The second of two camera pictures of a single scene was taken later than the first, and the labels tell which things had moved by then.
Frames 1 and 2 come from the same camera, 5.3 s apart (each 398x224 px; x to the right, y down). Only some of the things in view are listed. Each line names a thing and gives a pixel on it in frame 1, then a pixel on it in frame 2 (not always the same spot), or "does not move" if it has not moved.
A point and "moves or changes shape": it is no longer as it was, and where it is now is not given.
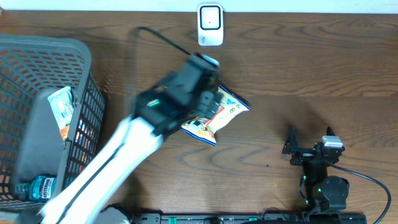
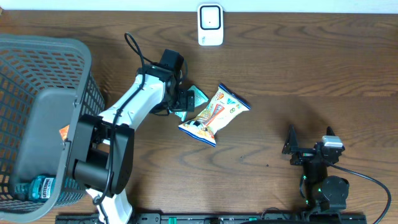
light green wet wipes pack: x=62 y=103 moves or changes shape
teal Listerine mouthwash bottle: x=39 y=188 does not move
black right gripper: x=291 y=146 does not move
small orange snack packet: x=64 y=132 does not move
